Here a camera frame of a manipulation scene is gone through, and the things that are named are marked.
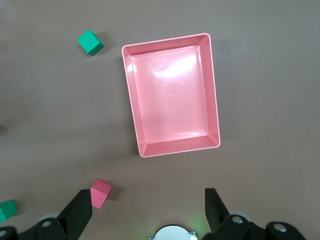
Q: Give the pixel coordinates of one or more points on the pink plastic tray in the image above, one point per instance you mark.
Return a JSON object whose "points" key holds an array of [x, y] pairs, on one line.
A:
{"points": [[172, 100]]}

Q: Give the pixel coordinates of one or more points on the green foam cube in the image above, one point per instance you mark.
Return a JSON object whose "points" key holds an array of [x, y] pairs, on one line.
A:
{"points": [[7, 211], [88, 41]]}

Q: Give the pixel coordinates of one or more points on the brown table cover mat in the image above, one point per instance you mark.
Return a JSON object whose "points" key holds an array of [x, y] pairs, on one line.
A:
{"points": [[262, 75]]}

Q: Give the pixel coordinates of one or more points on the pink foam cube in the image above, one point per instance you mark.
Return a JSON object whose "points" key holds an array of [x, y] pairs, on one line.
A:
{"points": [[100, 193]]}

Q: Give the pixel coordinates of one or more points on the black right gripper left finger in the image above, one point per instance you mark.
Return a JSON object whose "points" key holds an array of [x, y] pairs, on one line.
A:
{"points": [[65, 225]]}

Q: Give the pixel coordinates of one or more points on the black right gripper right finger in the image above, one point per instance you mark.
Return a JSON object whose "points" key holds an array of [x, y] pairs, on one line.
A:
{"points": [[225, 227]]}

